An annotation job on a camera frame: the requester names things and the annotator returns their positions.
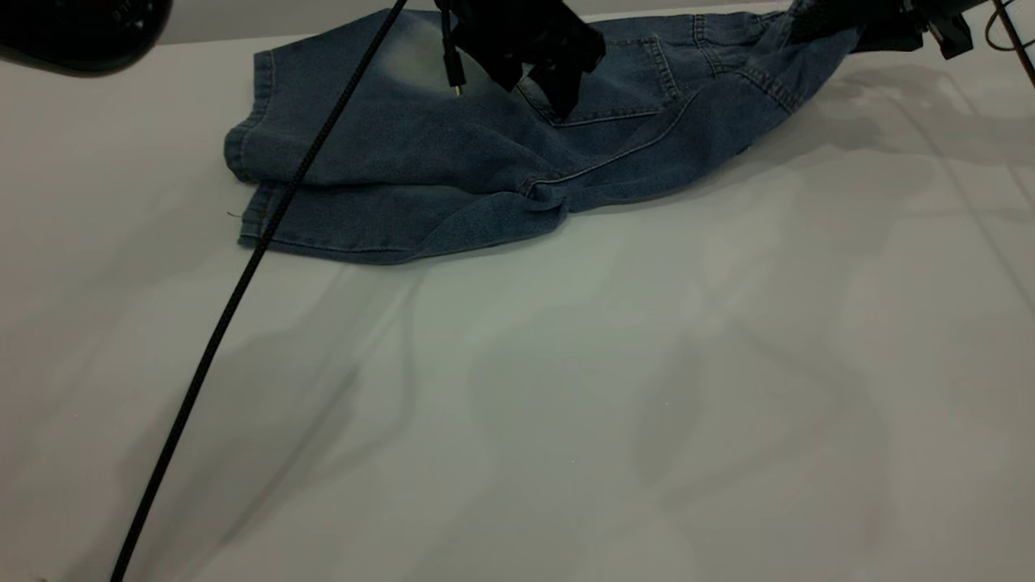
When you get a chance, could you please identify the blue denim shorts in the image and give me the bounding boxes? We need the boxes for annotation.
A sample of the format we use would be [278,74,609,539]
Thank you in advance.
[224,0,866,266]

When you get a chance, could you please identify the black usb plug cable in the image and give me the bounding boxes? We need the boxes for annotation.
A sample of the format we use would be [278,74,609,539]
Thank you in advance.
[439,0,467,98]

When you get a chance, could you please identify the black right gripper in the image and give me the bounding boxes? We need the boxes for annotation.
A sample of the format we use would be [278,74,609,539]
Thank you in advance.
[792,0,975,60]

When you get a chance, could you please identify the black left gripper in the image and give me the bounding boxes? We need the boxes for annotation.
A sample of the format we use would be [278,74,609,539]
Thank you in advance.
[449,0,607,120]

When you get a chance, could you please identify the long black braided cable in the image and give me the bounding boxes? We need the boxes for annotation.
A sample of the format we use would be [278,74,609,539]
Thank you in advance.
[109,0,409,582]

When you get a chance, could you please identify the thin brown cable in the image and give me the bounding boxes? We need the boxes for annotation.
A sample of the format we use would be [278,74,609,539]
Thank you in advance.
[985,0,1035,90]

